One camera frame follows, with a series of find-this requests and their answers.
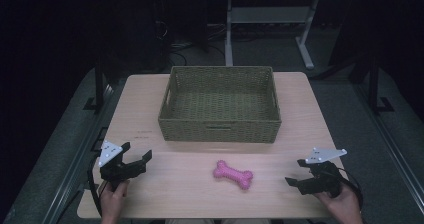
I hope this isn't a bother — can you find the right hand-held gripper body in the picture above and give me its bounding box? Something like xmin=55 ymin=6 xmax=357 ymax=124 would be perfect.
xmin=297 ymin=147 xmax=348 ymax=199

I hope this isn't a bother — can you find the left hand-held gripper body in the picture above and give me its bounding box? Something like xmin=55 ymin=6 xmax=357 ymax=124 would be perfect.
xmin=98 ymin=139 xmax=148 ymax=192

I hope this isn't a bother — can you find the person's left hand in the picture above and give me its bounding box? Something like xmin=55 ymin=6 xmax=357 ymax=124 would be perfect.
xmin=99 ymin=179 xmax=130 ymax=224

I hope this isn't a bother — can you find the person's right hand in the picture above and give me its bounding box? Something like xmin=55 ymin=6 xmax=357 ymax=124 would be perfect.
xmin=314 ymin=183 xmax=365 ymax=224

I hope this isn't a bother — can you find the pink bone dog toy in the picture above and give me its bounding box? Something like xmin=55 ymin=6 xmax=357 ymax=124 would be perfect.
xmin=212 ymin=159 xmax=254 ymax=191

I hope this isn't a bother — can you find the green woven basket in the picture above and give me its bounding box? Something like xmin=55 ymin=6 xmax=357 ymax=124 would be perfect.
xmin=157 ymin=65 xmax=282 ymax=144

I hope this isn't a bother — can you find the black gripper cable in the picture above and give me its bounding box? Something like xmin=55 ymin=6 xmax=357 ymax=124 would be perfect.
xmin=337 ymin=166 xmax=365 ymax=212
xmin=86 ymin=156 xmax=105 ymax=216

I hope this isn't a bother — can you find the aluminium floor rail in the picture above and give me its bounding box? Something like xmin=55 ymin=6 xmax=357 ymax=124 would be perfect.
xmin=41 ymin=83 xmax=116 ymax=224
xmin=352 ymin=82 xmax=424 ymax=215

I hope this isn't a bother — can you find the black metal stand post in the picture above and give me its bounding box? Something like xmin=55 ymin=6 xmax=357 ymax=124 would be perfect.
xmin=83 ymin=62 xmax=109 ymax=114
xmin=366 ymin=55 xmax=395 ymax=115

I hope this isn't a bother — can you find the bundle of floor cables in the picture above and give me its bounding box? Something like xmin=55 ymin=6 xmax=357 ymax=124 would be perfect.
xmin=165 ymin=23 xmax=228 ymax=68

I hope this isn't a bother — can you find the grey metal desk frame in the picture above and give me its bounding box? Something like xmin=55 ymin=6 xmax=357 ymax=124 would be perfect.
xmin=224 ymin=0 xmax=322 ymax=71

